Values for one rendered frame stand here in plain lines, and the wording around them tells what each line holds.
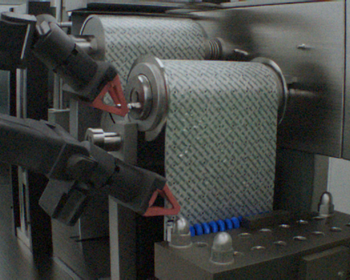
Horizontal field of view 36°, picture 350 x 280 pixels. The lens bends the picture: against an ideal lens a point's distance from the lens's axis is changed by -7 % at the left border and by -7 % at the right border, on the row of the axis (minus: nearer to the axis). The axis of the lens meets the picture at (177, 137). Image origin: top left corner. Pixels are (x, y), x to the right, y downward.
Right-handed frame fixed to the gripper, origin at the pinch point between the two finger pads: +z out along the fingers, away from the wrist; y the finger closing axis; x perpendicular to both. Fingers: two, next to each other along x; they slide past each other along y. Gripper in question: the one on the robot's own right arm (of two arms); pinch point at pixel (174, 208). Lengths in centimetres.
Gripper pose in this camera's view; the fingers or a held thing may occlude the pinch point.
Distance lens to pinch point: 94.5
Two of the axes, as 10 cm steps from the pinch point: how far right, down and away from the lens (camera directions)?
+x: 4.4, -8.9, 1.5
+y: 5.3, 1.2, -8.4
